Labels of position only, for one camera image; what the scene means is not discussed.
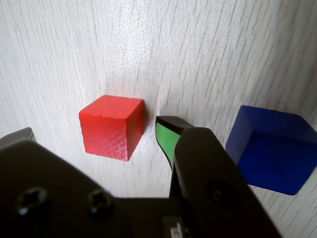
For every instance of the blue wooden cube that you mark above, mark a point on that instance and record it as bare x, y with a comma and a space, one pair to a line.
270, 153

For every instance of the red wooden cube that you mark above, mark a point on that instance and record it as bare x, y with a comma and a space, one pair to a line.
106, 134

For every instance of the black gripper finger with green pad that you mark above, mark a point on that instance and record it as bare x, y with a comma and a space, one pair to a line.
210, 168
37, 183

